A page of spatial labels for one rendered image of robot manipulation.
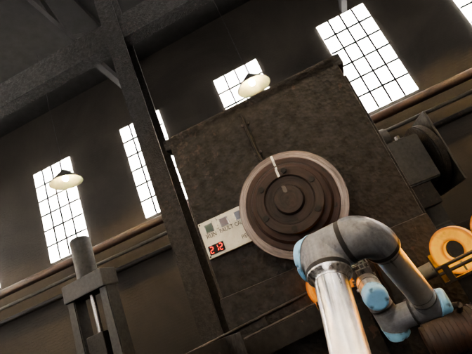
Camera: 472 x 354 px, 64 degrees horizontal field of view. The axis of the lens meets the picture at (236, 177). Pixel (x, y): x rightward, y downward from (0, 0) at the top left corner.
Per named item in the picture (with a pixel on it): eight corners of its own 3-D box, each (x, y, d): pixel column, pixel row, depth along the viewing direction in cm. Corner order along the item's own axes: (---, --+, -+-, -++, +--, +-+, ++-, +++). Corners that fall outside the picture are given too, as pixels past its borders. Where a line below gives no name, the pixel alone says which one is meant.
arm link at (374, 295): (373, 318, 114) (358, 293, 115) (366, 305, 125) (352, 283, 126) (397, 306, 113) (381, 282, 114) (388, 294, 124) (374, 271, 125)
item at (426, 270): (425, 283, 140) (415, 267, 142) (446, 272, 134) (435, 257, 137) (418, 286, 136) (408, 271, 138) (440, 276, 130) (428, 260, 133)
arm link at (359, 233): (371, 191, 97) (444, 289, 119) (333, 211, 101) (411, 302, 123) (385, 223, 87) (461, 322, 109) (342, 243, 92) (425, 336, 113)
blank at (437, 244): (423, 239, 138) (419, 241, 136) (461, 217, 129) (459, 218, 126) (451, 279, 132) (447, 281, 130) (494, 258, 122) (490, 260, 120)
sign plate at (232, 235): (211, 260, 182) (199, 225, 188) (260, 238, 178) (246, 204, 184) (209, 259, 180) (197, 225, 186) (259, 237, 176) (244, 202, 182)
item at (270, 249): (266, 277, 164) (228, 181, 180) (369, 233, 157) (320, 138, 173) (263, 277, 158) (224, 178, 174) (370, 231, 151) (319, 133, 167)
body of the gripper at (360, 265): (365, 257, 141) (371, 265, 129) (375, 278, 140) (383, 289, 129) (345, 265, 142) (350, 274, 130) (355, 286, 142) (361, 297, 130)
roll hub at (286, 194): (273, 246, 156) (248, 185, 166) (336, 218, 152) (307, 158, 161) (270, 244, 151) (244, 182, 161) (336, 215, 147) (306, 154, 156)
